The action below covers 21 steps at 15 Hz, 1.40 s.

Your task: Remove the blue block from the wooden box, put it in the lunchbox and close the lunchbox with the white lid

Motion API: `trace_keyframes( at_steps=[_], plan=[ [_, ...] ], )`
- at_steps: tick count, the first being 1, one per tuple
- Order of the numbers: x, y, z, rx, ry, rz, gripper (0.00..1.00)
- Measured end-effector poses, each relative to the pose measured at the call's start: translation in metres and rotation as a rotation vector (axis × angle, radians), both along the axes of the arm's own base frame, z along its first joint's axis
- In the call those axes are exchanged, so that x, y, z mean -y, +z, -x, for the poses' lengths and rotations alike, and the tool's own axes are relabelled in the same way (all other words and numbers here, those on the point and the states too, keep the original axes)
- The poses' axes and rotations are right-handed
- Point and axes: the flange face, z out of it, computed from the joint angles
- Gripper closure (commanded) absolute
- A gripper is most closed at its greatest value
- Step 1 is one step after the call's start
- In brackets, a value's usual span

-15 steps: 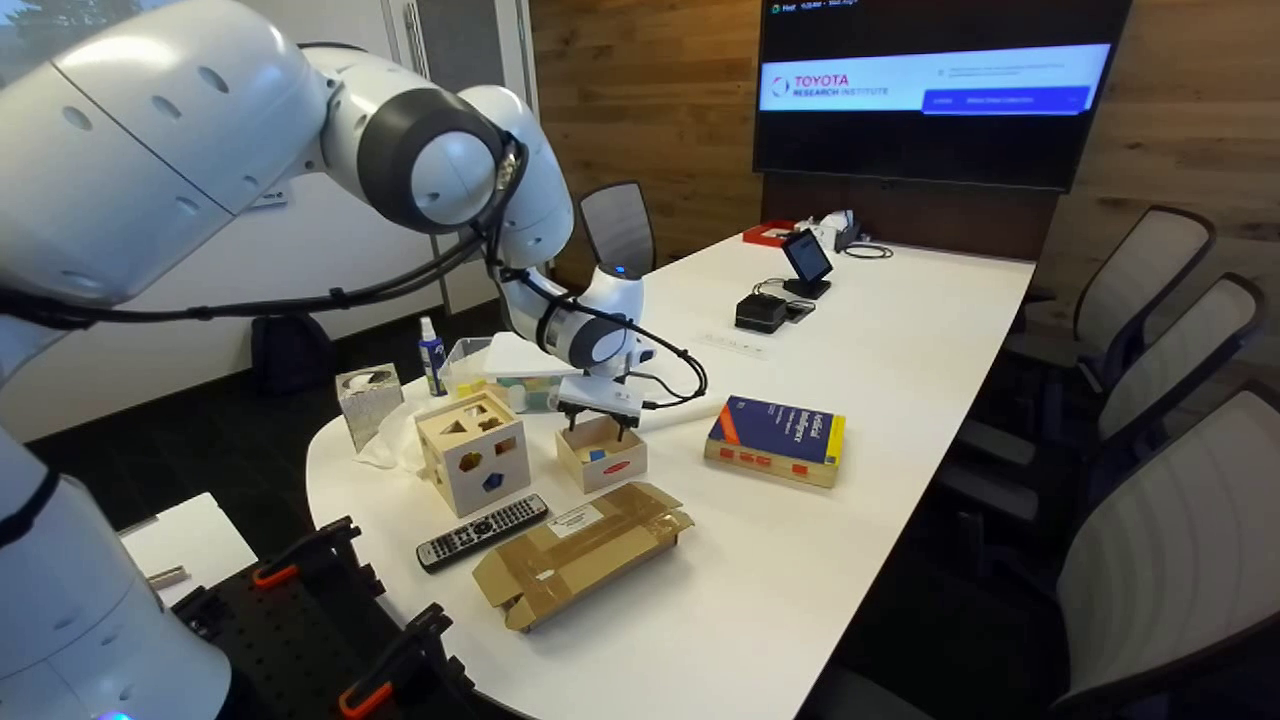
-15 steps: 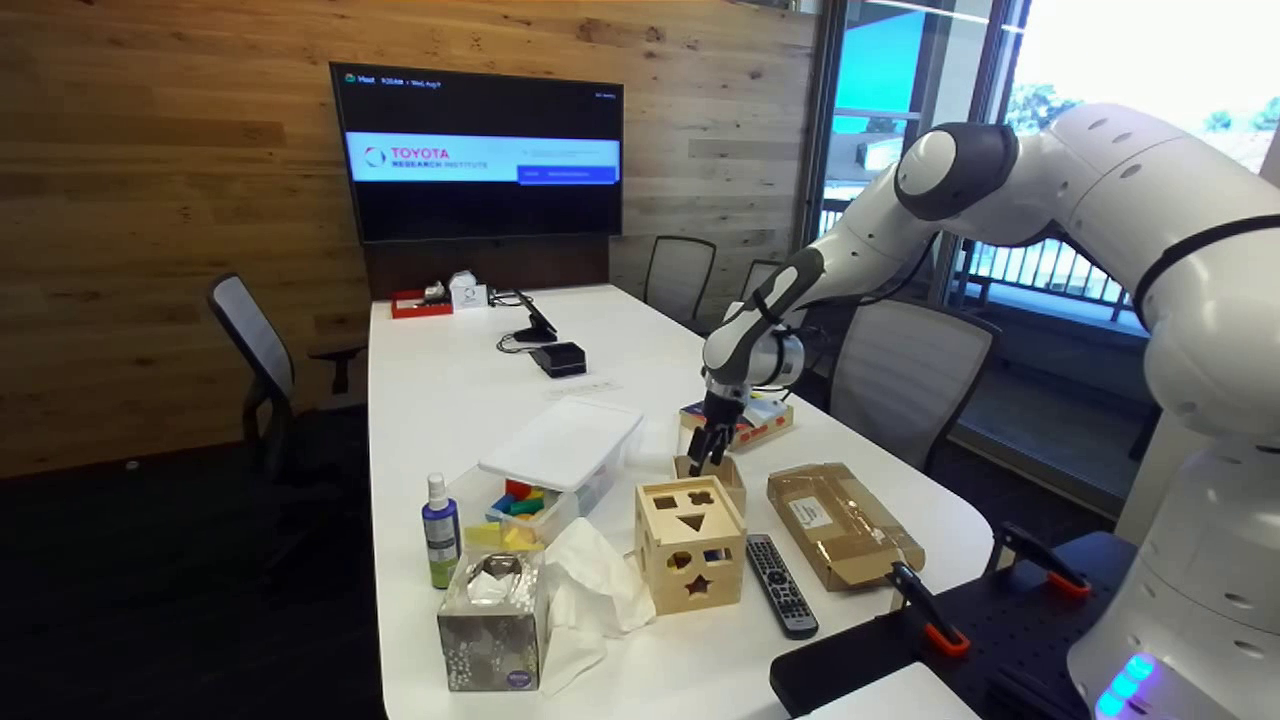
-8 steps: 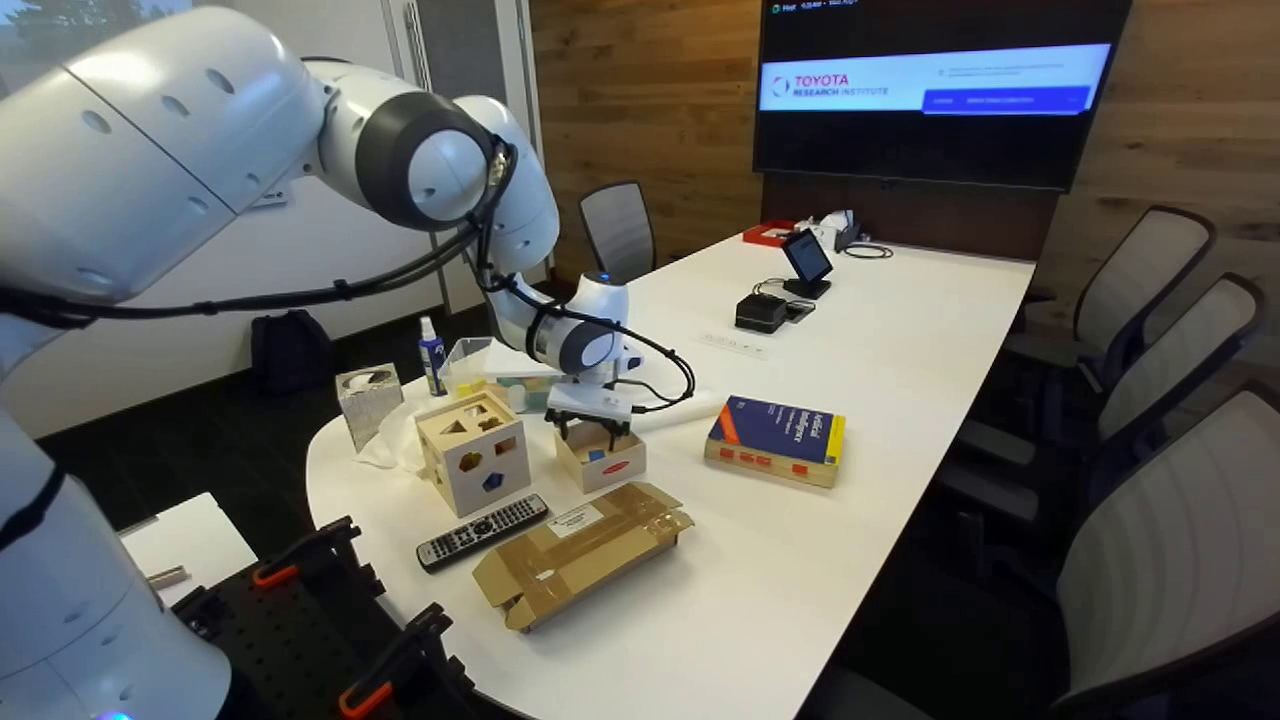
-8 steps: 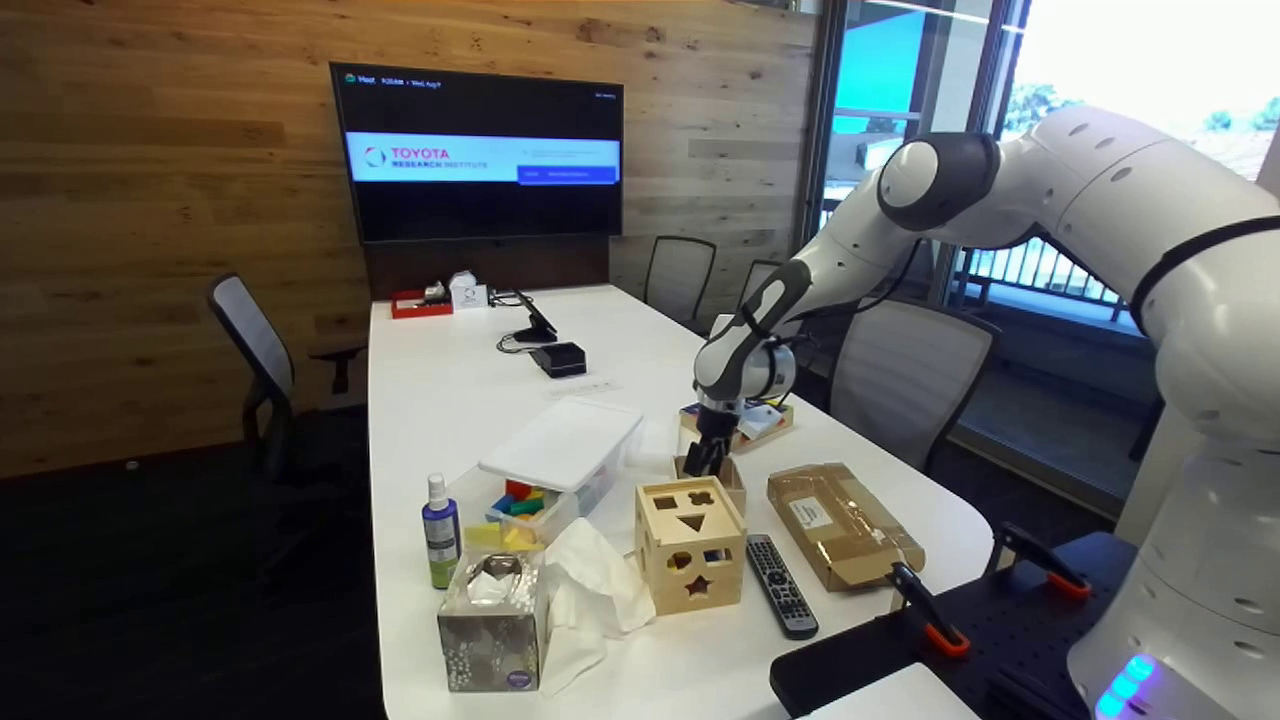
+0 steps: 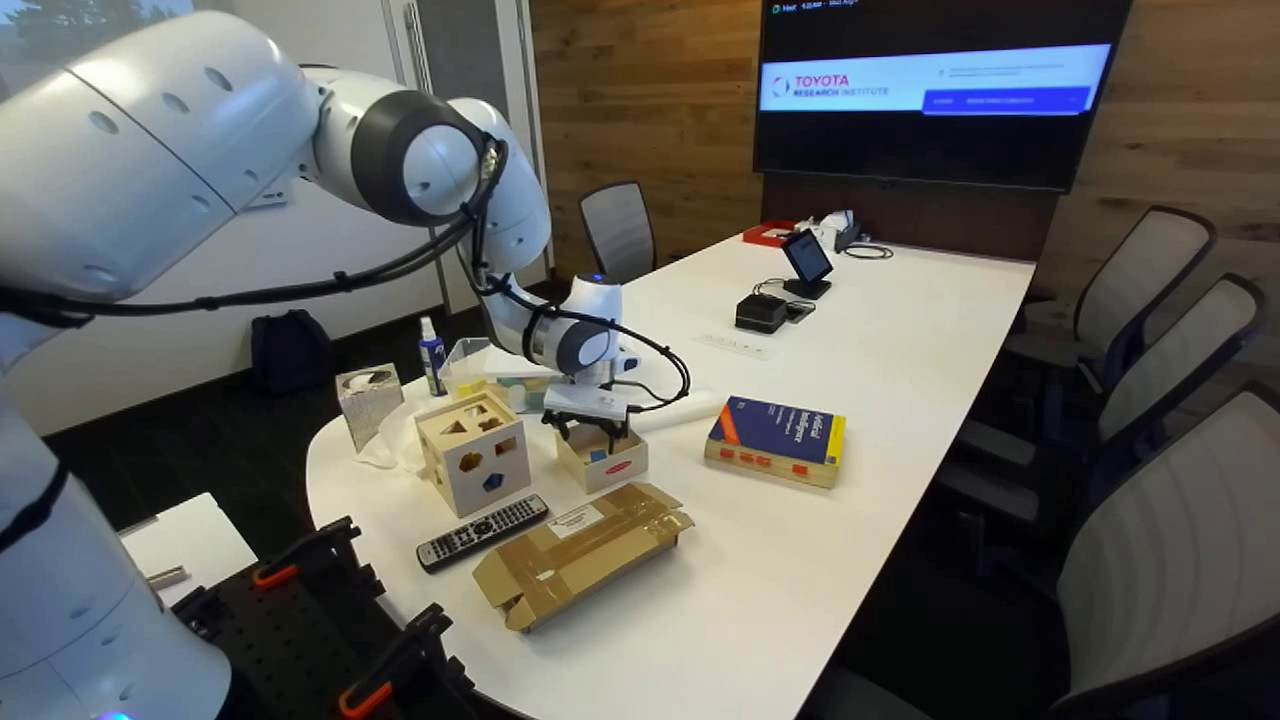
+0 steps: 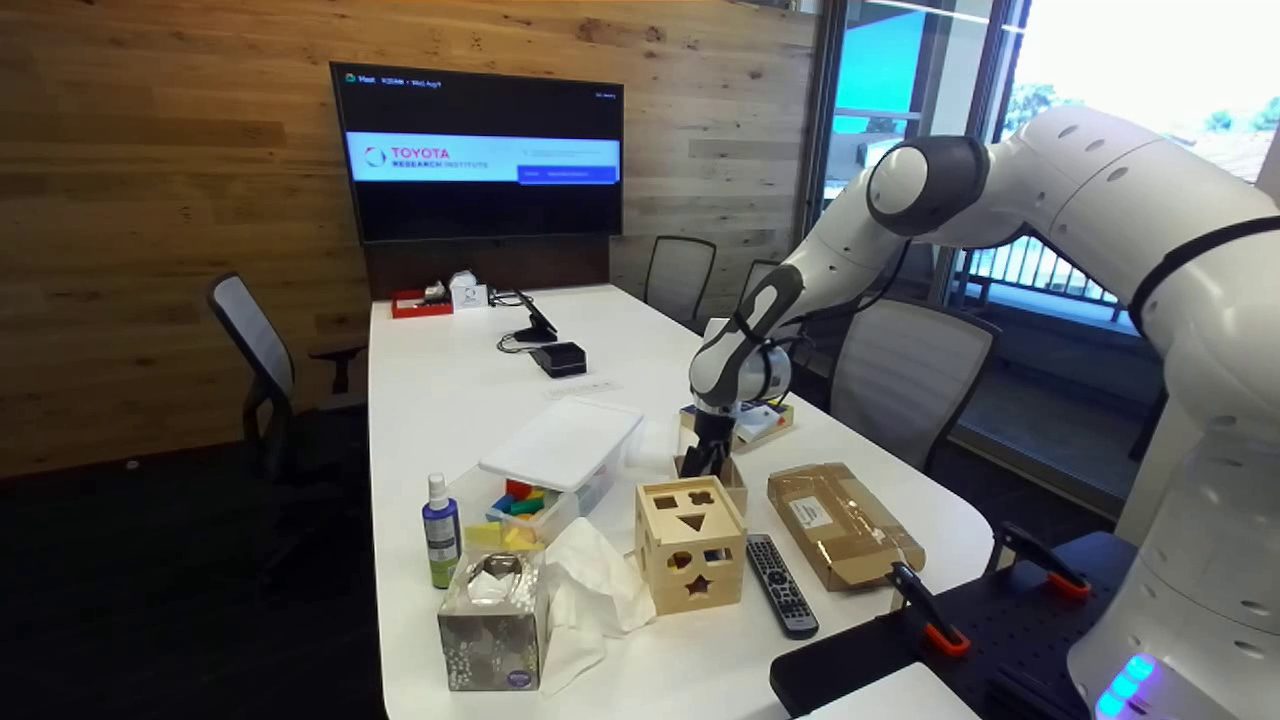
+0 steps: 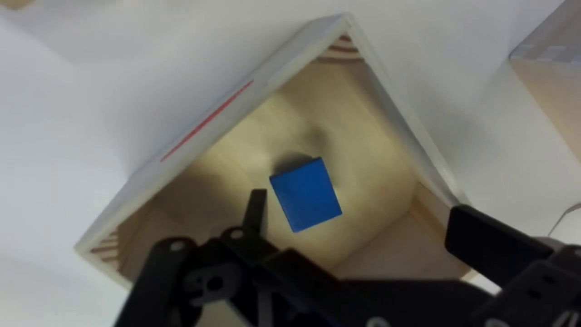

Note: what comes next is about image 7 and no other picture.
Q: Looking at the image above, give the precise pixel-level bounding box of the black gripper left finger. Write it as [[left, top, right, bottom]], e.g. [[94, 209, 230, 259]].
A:
[[114, 187, 341, 327]]

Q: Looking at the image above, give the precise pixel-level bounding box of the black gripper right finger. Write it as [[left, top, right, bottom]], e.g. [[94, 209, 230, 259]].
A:
[[442, 203, 581, 327]]

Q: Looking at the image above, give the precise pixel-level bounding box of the blue block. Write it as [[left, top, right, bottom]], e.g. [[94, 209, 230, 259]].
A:
[[268, 156, 342, 234]]

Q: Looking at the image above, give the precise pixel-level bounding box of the small open wooden box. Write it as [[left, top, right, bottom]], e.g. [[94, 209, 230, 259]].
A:
[[72, 12, 479, 288]]

